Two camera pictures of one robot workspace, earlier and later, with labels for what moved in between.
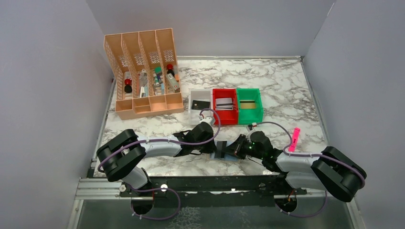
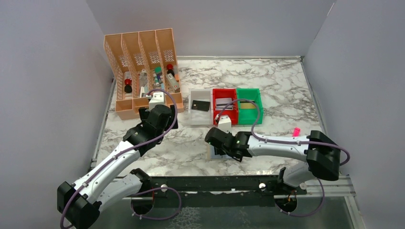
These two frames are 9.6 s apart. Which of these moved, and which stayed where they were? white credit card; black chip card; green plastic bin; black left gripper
Moved: black left gripper
Stayed: green plastic bin; black chip card; white credit card
